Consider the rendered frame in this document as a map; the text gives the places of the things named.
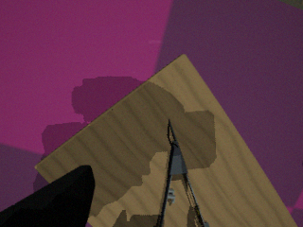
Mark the wooden board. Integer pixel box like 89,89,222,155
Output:
34,54,298,227

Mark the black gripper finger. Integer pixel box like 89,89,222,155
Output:
0,166,96,227

